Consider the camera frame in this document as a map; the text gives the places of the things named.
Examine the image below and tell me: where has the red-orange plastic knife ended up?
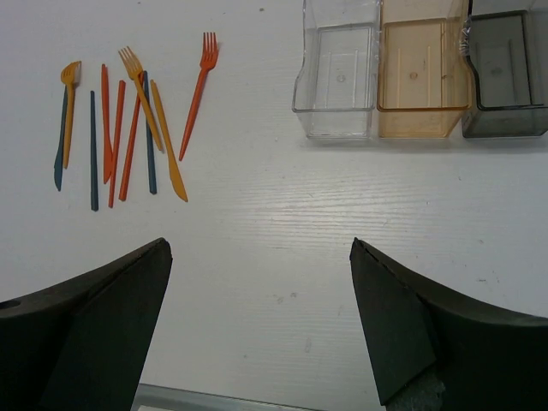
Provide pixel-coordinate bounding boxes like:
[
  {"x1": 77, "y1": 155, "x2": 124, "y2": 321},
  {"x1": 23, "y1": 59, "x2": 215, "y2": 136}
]
[{"x1": 101, "y1": 63, "x2": 112, "y2": 184}]

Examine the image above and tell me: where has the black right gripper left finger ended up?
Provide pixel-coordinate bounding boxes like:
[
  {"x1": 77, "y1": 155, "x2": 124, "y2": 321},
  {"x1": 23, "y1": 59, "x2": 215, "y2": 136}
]
[{"x1": 1, "y1": 238, "x2": 172, "y2": 410}]

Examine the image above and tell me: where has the clear plastic container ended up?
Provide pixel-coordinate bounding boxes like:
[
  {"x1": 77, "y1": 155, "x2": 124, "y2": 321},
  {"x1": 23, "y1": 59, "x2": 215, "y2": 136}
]
[{"x1": 292, "y1": 0, "x2": 383, "y2": 140}]

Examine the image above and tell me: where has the grey translucent plastic container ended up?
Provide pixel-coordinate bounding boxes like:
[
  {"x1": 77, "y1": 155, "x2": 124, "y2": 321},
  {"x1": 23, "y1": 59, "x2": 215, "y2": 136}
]
[{"x1": 462, "y1": 1, "x2": 547, "y2": 139}]

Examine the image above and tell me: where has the teal plastic knife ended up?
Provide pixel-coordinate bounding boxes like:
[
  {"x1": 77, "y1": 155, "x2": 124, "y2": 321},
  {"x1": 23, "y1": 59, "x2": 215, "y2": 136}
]
[{"x1": 53, "y1": 88, "x2": 68, "y2": 191}]

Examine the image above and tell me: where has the small yellow plastic fork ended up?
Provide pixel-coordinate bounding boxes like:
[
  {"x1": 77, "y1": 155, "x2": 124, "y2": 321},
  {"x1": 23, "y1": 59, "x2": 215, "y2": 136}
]
[{"x1": 61, "y1": 61, "x2": 81, "y2": 169}]

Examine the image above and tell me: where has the yellow plastic knife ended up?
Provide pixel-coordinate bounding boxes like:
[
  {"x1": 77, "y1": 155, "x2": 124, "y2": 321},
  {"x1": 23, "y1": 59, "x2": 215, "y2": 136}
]
[{"x1": 150, "y1": 80, "x2": 188, "y2": 202}]

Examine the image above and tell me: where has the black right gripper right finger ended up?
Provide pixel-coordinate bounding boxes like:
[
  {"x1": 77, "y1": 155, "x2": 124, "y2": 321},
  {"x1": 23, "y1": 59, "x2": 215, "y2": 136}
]
[{"x1": 349, "y1": 240, "x2": 547, "y2": 410}]

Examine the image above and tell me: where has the red-orange plastic chopstick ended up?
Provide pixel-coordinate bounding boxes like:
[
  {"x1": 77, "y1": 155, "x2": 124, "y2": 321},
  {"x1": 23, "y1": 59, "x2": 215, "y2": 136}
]
[
  {"x1": 119, "y1": 97, "x2": 140, "y2": 201},
  {"x1": 108, "y1": 80, "x2": 126, "y2": 208}
]

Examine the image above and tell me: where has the orange translucent plastic container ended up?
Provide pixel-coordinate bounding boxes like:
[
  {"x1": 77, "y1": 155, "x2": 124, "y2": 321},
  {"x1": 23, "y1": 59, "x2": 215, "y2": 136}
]
[{"x1": 377, "y1": 1, "x2": 472, "y2": 139}]

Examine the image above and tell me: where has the teal plastic chopstick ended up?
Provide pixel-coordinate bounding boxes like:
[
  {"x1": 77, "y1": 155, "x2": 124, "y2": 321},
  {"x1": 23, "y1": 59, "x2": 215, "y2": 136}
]
[
  {"x1": 143, "y1": 71, "x2": 158, "y2": 194},
  {"x1": 90, "y1": 91, "x2": 98, "y2": 211}
]

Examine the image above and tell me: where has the red-orange plastic fork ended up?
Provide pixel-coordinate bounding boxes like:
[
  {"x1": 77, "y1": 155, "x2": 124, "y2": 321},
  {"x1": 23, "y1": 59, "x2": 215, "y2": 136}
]
[{"x1": 179, "y1": 32, "x2": 218, "y2": 161}]

